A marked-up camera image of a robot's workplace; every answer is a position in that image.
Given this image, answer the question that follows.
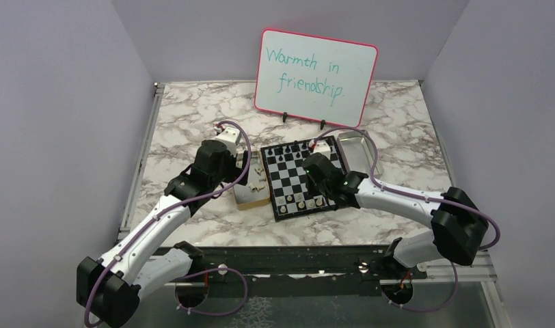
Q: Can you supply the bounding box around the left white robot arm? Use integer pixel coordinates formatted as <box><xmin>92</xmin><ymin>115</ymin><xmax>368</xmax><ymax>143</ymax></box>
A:
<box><xmin>76</xmin><ymin>135</ymin><xmax>252</xmax><ymax>327</ymax></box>

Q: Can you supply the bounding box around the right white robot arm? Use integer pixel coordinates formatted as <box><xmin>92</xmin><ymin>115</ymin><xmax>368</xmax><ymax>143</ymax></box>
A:
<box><xmin>302</xmin><ymin>153</ymin><xmax>489</xmax><ymax>278</ymax></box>

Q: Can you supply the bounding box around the gold tin with white pieces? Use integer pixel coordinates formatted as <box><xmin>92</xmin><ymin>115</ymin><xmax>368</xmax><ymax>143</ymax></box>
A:
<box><xmin>233</xmin><ymin>150</ymin><xmax>271</xmax><ymax>210</ymax></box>

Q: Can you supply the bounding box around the empty silver metal tin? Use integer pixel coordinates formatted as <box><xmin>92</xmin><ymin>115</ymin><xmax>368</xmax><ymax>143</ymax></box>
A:
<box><xmin>336</xmin><ymin>130</ymin><xmax>375</xmax><ymax>174</ymax></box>

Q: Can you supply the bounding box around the black and white chessboard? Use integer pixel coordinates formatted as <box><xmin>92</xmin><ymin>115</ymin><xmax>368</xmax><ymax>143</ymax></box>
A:
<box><xmin>260</xmin><ymin>139</ymin><xmax>336</xmax><ymax>222</ymax></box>

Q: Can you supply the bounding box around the aluminium frame rail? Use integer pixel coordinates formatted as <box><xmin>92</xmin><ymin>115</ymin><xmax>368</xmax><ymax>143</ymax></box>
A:
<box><xmin>114</xmin><ymin>82</ymin><xmax>166</xmax><ymax>245</ymax></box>

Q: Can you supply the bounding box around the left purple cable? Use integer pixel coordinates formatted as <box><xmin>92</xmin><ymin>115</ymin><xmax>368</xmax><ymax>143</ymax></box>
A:
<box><xmin>83</xmin><ymin>120</ymin><xmax>252</xmax><ymax>328</ymax></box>

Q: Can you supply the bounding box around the purple cable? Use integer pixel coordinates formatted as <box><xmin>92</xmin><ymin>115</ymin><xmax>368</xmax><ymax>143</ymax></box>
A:
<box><xmin>83</xmin><ymin>120</ymin><xmax>252</xmax><ymax>328</ymax></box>
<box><xmin>311</xmin><ymin>127</ymin><xmax>502</xmax><ymax>313</ymax></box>

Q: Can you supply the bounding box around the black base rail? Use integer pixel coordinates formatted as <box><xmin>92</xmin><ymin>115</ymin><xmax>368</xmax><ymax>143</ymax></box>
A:
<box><xmin>170</xmin><ymin>245</ymin><xmax>429</xmax><ymax>303</ymax></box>

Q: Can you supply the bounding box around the white board with pink frame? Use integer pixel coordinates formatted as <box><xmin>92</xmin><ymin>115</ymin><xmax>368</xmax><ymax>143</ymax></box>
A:
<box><xmin>254</xmin><ymin>29</ymin><xmax>379</xmax><ymax>127</ymax></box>

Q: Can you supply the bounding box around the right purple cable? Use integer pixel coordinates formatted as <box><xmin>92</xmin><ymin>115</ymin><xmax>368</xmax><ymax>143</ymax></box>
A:
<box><xmin>311</xmin><ymin>127</ymin><xmax>502</xmax><ymax>313</ymax></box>

